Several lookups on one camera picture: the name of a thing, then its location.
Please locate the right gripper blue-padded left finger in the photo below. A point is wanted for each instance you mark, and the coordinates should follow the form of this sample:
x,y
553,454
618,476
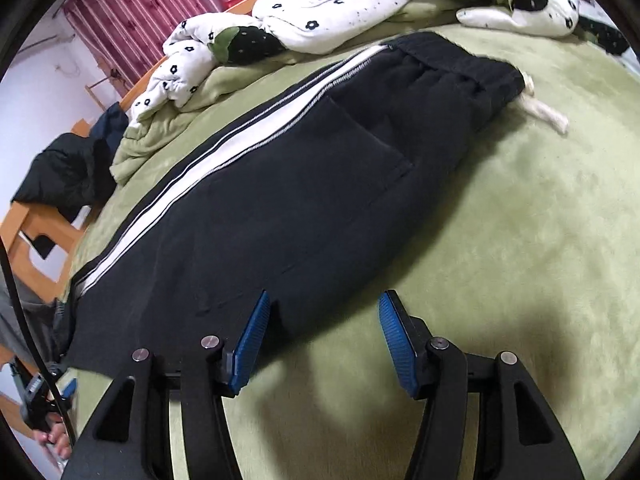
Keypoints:
x,y
127,435

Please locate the black pants with white stripe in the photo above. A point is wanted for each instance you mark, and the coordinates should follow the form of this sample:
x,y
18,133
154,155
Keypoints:
x,y
261,230

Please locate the person's left hand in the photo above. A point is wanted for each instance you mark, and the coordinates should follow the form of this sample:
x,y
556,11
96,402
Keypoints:
x,y
55,439

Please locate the green fleece bed blanket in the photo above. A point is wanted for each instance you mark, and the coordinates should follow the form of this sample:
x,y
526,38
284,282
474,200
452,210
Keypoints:
x,y
533,248

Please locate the dark blue garment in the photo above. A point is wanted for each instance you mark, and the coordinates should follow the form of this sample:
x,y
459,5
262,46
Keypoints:
x,y
110,127

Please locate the red patterned curtain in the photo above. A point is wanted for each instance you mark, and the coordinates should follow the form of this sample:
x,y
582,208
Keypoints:
x,y
150,5

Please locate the white floral quilt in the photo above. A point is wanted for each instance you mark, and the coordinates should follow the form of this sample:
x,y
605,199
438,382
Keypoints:
x,y
204,42

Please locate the black jacket on bed frame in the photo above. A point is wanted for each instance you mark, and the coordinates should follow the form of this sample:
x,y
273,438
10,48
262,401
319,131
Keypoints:
x,y
70,173

